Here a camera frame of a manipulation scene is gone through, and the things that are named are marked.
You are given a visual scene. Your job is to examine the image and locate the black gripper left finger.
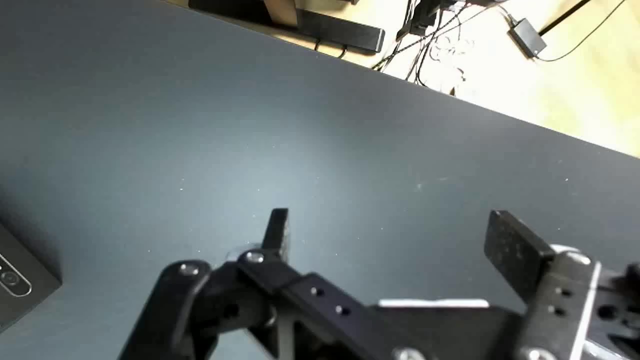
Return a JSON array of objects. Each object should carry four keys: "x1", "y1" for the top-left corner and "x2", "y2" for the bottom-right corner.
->
[{"x1": 121, "y1": 205, "x2": 386, "y2": 360}]

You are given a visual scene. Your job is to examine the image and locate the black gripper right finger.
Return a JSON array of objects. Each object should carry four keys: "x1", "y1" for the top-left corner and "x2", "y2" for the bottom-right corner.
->
[{"x1": 482, "y1": 207, "x2": 640, "y2": 360}]

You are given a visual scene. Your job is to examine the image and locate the black power adapter brick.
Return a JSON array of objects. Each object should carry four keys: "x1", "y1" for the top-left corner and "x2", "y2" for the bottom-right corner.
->
[{"x1": 509, "y1": 18, "x2": 551, "y2": 60}]

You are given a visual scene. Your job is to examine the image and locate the brown wooden leg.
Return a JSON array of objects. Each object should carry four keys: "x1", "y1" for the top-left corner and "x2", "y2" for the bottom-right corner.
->
[{"x1": 263, "y1": 0, "x2": 304, "y2": 29}]

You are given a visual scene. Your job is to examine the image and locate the thin black adapter cable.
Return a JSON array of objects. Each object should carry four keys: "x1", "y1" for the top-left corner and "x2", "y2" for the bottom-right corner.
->
[{"x1": 536, "y1": 0, "x2": 631, "y2": 64}]

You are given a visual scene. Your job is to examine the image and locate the tangled black cables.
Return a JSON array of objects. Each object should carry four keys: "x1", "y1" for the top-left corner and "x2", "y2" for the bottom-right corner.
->
[{"x1": 371, "y1": 0, "x2": 517, "y2": 91}]

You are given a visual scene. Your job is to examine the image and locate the black stereo camera box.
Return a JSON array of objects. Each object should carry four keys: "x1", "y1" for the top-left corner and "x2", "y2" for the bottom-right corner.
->
[{"x1": 0, "y1": 222, "x2": 65, "y2": 333}]

